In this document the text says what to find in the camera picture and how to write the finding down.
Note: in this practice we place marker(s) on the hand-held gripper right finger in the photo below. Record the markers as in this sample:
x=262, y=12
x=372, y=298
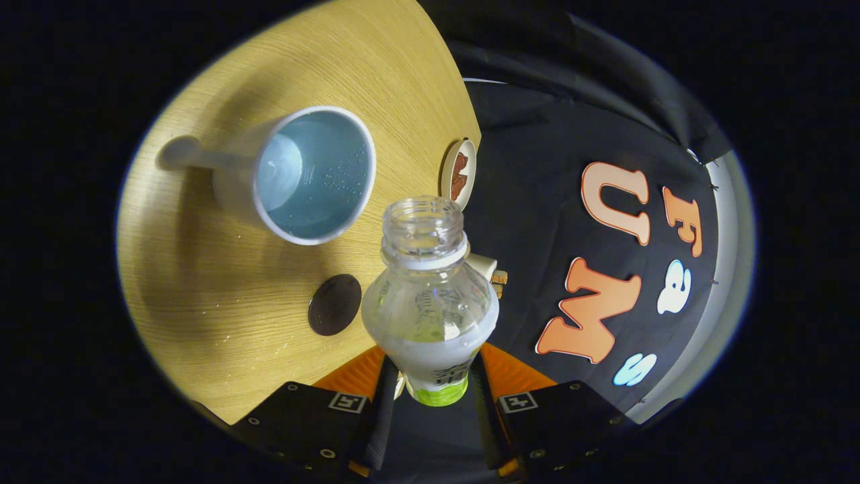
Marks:
x=485, y=417

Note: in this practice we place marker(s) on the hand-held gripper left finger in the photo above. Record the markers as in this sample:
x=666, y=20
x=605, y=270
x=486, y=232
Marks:
x=383, y=417

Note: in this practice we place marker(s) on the clear plastic juice bottle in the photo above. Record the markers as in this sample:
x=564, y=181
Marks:
x=430, y=316

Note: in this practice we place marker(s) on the dark brown round coaster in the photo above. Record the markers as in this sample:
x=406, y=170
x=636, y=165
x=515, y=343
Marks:
x=334, y=304

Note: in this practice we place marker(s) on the toasted bread slice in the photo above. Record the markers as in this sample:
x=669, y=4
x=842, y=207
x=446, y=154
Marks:
x=499, y=276
x=497, y=290

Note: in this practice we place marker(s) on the white toaster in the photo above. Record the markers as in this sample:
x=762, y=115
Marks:
x=480, y=265

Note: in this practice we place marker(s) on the wooden table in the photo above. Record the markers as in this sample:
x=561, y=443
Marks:
x=201, y=282

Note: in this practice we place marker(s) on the brown meat slice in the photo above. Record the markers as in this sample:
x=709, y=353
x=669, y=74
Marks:
x=457, y=188
x=461, y=165

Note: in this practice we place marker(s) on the white round plate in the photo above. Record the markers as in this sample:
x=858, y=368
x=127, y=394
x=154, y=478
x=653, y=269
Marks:
x=468, y=158

